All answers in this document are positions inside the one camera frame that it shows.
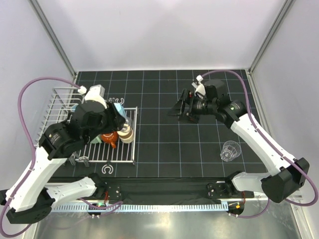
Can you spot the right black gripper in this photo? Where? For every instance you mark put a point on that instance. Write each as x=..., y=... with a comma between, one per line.
x=178, y=109

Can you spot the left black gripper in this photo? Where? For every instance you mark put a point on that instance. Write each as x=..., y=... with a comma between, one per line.
x=116, y=120

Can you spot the mint green cup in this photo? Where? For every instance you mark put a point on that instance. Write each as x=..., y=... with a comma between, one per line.
x=96, y=140

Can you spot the blue ceramic mug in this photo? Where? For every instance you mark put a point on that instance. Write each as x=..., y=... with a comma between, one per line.
x=73, y=108

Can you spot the orange black ceramic cup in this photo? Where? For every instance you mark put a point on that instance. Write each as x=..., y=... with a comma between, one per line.
x=110, y=138

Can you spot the light blue tall mug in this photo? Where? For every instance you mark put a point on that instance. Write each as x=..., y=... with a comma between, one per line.
x=120, y=110

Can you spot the steel tumbler cup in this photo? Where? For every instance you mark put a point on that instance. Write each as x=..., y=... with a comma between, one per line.
x=126, y=137

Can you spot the large clear plastic cup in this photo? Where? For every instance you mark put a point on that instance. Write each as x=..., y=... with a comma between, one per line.
x=230, y=150

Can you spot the small clear glass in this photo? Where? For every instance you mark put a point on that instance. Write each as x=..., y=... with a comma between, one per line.
x=127, y=126

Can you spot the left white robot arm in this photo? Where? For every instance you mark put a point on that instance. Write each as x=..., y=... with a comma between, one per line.
x=30, y=200

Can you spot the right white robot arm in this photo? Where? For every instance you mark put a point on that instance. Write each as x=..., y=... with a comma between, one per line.
x=285, y=174

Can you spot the black grid mat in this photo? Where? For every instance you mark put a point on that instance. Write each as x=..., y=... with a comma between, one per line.
x=165, y=148

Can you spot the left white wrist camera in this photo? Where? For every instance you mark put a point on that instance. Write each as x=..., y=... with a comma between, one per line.
x=94, y=93

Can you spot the metal wire dish rack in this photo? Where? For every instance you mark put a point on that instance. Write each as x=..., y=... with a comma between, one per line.
x=55, y=138

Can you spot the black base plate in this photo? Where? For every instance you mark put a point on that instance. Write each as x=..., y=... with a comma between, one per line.
x=170, y=191

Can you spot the slotted cable duct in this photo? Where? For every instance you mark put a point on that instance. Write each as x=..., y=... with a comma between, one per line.
x=82, y=207

